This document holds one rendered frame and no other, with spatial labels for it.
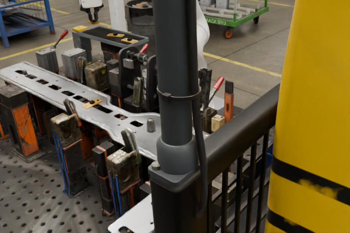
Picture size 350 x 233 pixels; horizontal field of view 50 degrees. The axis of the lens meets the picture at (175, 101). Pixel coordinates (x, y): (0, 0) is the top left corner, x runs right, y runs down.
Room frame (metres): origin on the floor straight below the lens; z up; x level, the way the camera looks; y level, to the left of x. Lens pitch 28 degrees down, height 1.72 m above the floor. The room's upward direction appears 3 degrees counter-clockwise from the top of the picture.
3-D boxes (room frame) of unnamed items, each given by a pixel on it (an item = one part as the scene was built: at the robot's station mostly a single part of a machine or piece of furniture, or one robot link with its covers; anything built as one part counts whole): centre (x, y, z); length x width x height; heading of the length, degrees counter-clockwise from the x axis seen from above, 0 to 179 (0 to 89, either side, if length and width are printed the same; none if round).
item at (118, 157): (0.95, 0.18, 0.87); 0.12 x 0.09 x 0.35; 138
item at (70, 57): (1.72, 0.48, 0.90); 0.13 x 0.10 x 0.41; 138
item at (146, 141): (1.38, 0.36, 1.00); 1.38 x 0.22 x 0.02; 48
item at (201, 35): (1.64, -0.09, 1.11); 0.19 x 0.12 x 0.24; 160
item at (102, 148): (1.07, 0.25, 0.84); 0.11 x 0.08 x 0.29; 138
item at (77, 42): (1.95, 0.49, 0.92); 0.08 x 0.08 x 0.44; 48
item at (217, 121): (1.11, -0.15, 0.88); 0.04 x 0.04 x 0.36; 48
